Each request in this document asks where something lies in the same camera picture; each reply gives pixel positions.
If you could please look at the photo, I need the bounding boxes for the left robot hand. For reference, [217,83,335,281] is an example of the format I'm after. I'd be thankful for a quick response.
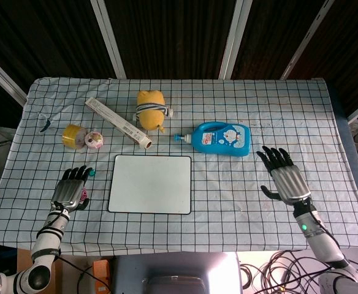
[50,165,94,213]

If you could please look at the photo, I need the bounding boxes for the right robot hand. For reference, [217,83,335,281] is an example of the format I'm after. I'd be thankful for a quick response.
[256,145,312,206]

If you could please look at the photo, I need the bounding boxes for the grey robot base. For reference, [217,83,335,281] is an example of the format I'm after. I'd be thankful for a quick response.
[110,252,242,294]

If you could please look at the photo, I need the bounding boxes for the small pink round toy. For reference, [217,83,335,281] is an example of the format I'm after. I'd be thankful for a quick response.
[85,130,104,151]

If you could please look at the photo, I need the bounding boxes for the yellow tape roll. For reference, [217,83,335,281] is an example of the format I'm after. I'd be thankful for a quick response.
[62,124,90,150]

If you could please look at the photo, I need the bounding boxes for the checkered tablecloth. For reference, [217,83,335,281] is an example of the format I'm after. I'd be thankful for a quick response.
[0,76,358,257]

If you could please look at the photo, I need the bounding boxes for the blue detergent bottle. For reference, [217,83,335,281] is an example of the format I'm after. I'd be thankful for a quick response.
[174,121,252,158]

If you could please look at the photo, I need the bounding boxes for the white rectangular board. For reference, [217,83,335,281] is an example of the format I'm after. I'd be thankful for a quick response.
[107,154,192,214]

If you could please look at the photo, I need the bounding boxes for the long white cardboard box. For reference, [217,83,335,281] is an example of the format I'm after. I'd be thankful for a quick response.
[85,97,153,150]

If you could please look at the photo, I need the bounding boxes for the orange box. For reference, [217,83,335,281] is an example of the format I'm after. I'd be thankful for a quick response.
[93,259,112,294]

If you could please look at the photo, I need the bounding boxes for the yellow plush toy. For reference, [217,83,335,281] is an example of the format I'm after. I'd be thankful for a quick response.
[132,89,175,134]

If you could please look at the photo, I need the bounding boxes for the tangled black cables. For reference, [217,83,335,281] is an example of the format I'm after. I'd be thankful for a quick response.
[238,249,348,294]

